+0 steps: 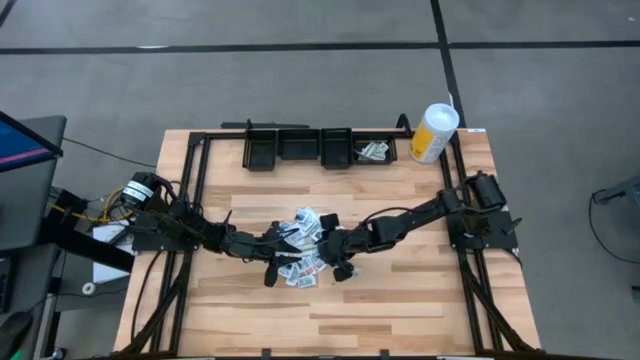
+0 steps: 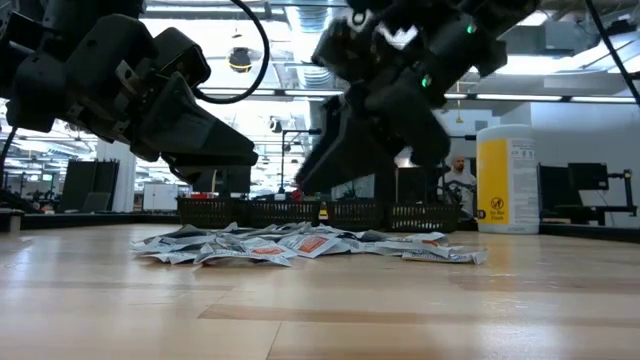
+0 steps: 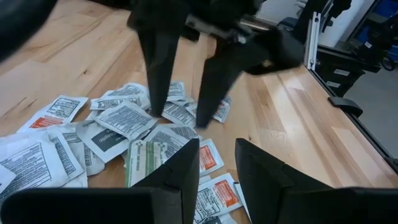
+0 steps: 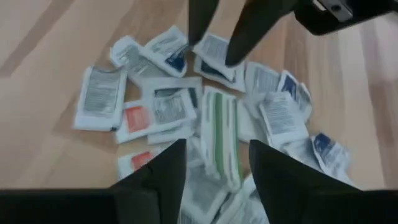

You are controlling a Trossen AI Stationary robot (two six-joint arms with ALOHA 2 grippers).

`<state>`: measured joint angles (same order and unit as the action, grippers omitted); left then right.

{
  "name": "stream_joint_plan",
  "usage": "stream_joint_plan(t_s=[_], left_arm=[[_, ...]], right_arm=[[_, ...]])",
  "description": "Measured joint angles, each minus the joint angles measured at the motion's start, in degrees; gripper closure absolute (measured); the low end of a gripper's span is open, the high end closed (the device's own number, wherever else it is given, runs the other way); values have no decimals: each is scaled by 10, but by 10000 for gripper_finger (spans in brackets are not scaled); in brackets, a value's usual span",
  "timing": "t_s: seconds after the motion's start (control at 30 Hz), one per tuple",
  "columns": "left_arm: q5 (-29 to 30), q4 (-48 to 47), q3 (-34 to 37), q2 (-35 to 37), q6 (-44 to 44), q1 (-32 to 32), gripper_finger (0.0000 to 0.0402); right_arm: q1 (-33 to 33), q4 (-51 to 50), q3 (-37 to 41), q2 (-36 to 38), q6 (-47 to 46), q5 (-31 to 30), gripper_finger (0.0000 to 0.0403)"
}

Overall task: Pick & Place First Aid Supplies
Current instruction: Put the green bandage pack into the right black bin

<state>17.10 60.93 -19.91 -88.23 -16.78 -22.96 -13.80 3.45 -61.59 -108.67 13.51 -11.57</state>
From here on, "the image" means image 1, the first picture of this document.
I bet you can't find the white paper sheet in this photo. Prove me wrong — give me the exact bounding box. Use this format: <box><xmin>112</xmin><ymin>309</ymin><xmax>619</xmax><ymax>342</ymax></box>
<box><xmin>92</xmin><ymin>222</ymin><xmax>132</xmax><ymax>285</ymax></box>

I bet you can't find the black right camera cable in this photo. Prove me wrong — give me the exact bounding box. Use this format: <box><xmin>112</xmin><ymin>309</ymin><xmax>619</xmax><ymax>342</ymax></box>
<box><xmin>362</xmin><ymin>206</ymin><xmax>417</xmax><ymax>225</ymax></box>

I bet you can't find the black cable beside frame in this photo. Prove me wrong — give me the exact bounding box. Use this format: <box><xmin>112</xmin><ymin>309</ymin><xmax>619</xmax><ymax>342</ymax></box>
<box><xmin>130</xmin><ymin>249</ymin><xmax>166</xmax><ymax>346</ymax></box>

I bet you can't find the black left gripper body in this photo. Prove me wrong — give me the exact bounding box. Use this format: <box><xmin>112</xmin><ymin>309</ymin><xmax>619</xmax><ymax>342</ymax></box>
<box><xmin>219</xmin><ymin>219</ymin><xmax>292</xmax><ymax>288</ymax></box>

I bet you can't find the monitor with blue screen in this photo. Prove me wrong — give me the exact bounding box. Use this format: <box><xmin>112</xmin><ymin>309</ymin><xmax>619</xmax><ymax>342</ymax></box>
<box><xmin>0</xmin><ymin>110</ymin><xmax>65</xmax><ymax>174</ymax></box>

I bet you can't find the black stand beam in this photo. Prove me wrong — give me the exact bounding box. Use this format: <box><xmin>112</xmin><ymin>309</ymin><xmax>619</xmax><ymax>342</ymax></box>
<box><xmin>39</xmin><ymin>189</ymin><xmax>136</xmax><ymax>274</ymax></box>

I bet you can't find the black left camera cable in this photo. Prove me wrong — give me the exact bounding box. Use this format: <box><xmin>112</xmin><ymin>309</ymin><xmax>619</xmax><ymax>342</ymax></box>
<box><xmin>219</xmin><ymin>208</ymin><xmax>237</xmax><ymax>236</ymax></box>

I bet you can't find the yellow cable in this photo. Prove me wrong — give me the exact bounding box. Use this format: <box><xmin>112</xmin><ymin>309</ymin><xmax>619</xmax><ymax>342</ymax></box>
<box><xmin>49</xmin><ymin>187</ymin><xmax>139</xmax><ymax>225</ymax></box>

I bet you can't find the white yellow wipes canister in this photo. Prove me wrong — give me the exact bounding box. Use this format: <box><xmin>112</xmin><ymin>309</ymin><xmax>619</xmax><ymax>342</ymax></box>
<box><xmin>408</xmin><ymin>103</ymin><xmax>460</xmax><ymax>165</ymax></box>

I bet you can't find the black curved floor cable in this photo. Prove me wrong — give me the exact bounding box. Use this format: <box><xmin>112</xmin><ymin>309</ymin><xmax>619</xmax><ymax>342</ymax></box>
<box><xmin>588</xmin><ymin>192</ymin><xmax>640</xmax><ymax>265</ymax></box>

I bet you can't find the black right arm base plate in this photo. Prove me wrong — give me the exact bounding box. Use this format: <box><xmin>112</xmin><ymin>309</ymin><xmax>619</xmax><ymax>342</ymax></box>
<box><xmin>446</xmin><ymin>209</ymin><xmax>520</xmax><ymax>251</ymax></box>

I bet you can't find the grey chair base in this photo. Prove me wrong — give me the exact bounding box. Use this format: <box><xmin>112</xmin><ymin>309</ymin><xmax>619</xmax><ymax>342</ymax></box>
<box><xmin>592</xmin><ymin>174</ymin><xmax>640</xmax><ymax>206</ymax></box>

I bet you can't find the white packet with orange label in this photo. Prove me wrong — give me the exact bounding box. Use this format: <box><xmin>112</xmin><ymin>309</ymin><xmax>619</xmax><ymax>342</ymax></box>
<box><xmin>302</xmin><ymin>256</ymin><xmax>327</xmax><ymax>276</ymax></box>

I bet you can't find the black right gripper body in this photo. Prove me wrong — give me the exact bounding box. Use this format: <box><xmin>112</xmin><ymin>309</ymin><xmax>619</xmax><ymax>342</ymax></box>
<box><xmin>317</xmin><ymin>213</ymin><xmax>374</xmax><ymax>283</ymax></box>

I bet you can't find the thin black floor cable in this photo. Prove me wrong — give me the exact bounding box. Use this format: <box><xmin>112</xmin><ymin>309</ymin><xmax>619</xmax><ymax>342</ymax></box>
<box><xmin>62</xmin><ymin>137</ymin><xmax>159</xmax><ymax>169</ymax></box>

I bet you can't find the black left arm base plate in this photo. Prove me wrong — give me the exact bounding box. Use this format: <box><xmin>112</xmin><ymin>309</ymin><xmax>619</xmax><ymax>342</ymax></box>
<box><xmin>132</xmin><ymin>209</ymin><xmax>204</xmax><ymax>253</ymax></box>

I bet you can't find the black camera cable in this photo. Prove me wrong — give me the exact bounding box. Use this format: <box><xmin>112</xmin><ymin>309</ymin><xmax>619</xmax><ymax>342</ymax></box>
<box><xmin>362</xmin><ymin>206</ymin><xmax>417</xmax><ymax>225</ymax></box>
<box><xmin>219</xmin><ymin>208</ymin><xmax>237</xmax><ymax>236</ymax></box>

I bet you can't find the black mesh basket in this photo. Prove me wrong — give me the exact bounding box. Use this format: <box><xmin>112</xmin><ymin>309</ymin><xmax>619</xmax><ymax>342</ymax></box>
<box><xmin>243</xmin><ymin>128</ymin><xmax>278</xmax><ymax>172</ymax></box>
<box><xmin>352</xmin><ymin>130</ymin><xmax>399</xmax><ymax>165</ymax></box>
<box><xmin>277</xmin><ymin>128</ymin><xmax>321</xmax><ymax>162</ymax></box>
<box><xmin>320</xmin><ymin>127</ymin><xmax>354</xmax><ymax>170</ymax></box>

